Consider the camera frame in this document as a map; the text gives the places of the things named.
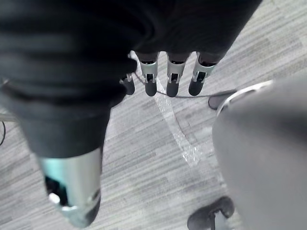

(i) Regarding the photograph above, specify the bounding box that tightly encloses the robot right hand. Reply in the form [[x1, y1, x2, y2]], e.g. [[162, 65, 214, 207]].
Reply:
[[0, 0, 262, 228]]

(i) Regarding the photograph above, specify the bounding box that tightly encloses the clear tape strip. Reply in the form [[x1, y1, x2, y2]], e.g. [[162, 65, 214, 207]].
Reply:
[[154, 94, 201, 168]]

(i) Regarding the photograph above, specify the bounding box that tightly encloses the robot silver leg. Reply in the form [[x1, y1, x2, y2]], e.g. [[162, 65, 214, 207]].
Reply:
[[212, 71, 307, 230]]

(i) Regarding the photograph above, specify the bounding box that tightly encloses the thin black floor cable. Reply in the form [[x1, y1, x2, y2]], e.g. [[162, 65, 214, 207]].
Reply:
[[0, 119, 7, 146]]

